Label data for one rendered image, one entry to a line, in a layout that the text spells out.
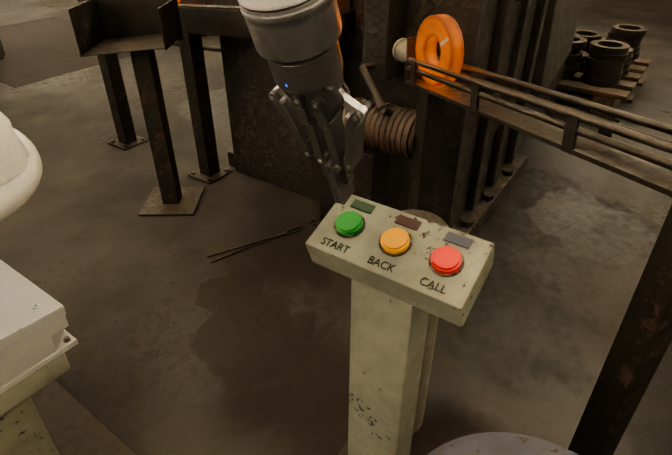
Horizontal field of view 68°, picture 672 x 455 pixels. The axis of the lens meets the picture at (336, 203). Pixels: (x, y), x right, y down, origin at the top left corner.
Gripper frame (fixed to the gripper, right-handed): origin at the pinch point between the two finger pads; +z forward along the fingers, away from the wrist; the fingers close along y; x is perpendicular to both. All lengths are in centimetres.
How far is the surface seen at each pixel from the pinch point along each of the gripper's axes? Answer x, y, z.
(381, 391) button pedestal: 13.2, -8.4, 33.7
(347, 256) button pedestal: 5.3, -2.3, 9.6
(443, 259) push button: 0.9, -14.6, 8.6
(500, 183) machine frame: -94, 10, 101
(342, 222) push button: 1.1, 0.9, 8.5
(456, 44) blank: -53, 7, 15
